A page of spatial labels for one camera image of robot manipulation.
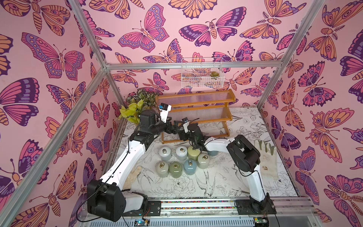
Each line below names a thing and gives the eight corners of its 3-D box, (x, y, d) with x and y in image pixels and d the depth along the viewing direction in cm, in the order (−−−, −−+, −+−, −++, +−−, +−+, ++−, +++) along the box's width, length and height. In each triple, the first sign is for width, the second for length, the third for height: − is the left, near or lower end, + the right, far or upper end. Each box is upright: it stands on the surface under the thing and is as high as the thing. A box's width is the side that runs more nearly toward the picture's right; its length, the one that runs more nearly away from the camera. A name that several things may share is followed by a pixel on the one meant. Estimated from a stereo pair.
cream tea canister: (157, 177, 86) (154, 172, 80) (158, 167, 91) (156, 161, 84) (169, 177, 86) (168, 172, 80) (170, 166, 91) (169, 161, 84)
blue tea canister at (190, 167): (184, 175, 87) (184, 169, 80) (184, 165, 91) (184, 159, 84) (196, 175, 87) (197, 169, 80) (195, 164, 91) (196, 159, 84)
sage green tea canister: (170, 178, 86) (169, 172, 79) (171, 167, 90) (169, 161, 83) (182, 178, 86) (182, 172, 79) (182, 167, 90) (182, 161, 83)
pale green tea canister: (197, 169, 89) (198, 163, 82) (196, 159, 94) (197, 153, 86) (207, 169, 89) (209, 163, 82) (206, 159, 94) (208, 152, 86)
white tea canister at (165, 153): (160, 161, 93) (158, 155, 86) (161, 152, 97) (159, 146, 91) (171, 161, 93) (169, 155, 86) (171, 152, 97) (170, 146, 91)
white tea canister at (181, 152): (176, 160, 93) (175, 155, 86) (176, 151, 97) (176, 145, 90) (187, 160, 93) (187, 154, 86) (187, 151, 97) (187, 145, 90)
